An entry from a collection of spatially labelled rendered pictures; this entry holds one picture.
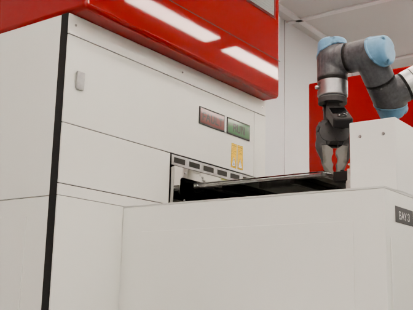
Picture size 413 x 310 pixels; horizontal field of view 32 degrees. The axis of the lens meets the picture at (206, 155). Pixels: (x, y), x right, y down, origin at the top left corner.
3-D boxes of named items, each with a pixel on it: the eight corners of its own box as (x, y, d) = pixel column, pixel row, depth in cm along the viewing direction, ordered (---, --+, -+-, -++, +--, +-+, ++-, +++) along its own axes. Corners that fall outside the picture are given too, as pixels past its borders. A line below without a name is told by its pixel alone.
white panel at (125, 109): (48, 195, 149) (61, 14, 157) (257, 232, 213) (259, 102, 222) (59, 194, 147) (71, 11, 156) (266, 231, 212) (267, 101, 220)
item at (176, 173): (168, 203, 177) (169, 165, 179) (262, 222, 212) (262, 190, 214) (173, 203, 176) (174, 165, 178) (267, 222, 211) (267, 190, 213)
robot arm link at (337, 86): (350, 77, 175) (316, 77, 175) (350, 96, 174) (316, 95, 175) (345, 87, 183) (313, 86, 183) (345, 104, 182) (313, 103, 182)
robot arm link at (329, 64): (340, 31, 175) (310, 39, 181) (340, 74, 173) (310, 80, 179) (355, 40, 181) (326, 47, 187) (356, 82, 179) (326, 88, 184)
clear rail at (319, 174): (191, 188, 180) (192, 182, 180) (195, 189, 181) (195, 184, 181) (325, 176, 158) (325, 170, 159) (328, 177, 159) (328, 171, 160)
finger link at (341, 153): (343, 186, 177) (343, 149, 179) (348, 181, 171) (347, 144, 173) (331, 185, 177) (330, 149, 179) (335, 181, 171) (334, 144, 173)
